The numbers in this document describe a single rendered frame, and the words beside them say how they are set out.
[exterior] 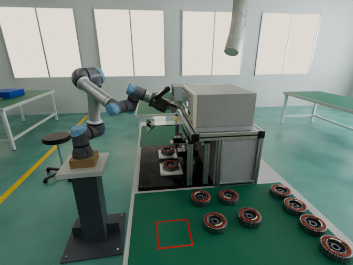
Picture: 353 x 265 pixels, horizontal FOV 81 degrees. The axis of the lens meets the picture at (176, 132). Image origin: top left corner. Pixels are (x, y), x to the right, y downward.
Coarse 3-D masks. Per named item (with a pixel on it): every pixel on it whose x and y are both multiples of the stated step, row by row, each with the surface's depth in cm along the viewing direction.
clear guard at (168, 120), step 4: (156, 116) 168; (160, 116) 168; (164, 116) 168; (168, 116) 168; (172, 116) 168; (176, 116) 168; (152, 120) 161; (156, 120) 157; (160, 120) 157; (164, 120) 157; (168, 120) 157; (172, 120) 157; (180, 120) 157; (152, 124) 153; (156, 124) 149; (160, 124) 149; (164, 124) 149; (168, 124) 149; (172, 124) 149; (176, 124) 149; (180, 124) 149; (148, 128) 154; (152, 128) 147; (148, 132) 147
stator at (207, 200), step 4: (192, 192) 120; (196, 192) 119; (200, 192) 120; (204, 192) 119; (192, 196) 116; (196, 196) 119; (200, 196) 118; (204, 196) 119; (208, 196) 116; (192, 200) 114; (196, 200) 113; (200, 200) 113; (204, 200) 112; (208, 200) 113; (196, 204) 113; (200, 204) 112; (204, 204) 112; (208, 204) 114
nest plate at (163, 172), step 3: (162, 165) 150; (180, 165) 150; (162, 168) 146; (180, 168) 146; (162, 171) 142; (165, 171) 142; (168, 171) 142; (171, 171) 142; (174, 171) 142; (177, 171) 142; (180, 171) 142; (162, 174) 139; (165, 174) 139; (168, 174) 139; (171, 174) 139; (174, 174) 140; (177, 174) 140; (180, 174) 140
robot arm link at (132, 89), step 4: (132, 84) 126; (128, 88) 124; (132, 88) 124; (136, 88) 125; (140, 88) 126; (128, 92) 125; (132, 92) 125; (136, 92) 125; (140, 92) 125; (144, 92) 126; (128, 96) 129; (132, 96) 127; (136, 96) 126; (140, 96) 126; (136, 100) 129
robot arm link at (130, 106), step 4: (124, 100) 127; (128, 100) 129; (132, 100) 128; (128, 104) 127; (132, 104) 130; (136, 104) 131; (128, 108) 127; (132, 108) 131; (128, 112) 133; (132, 112) 134
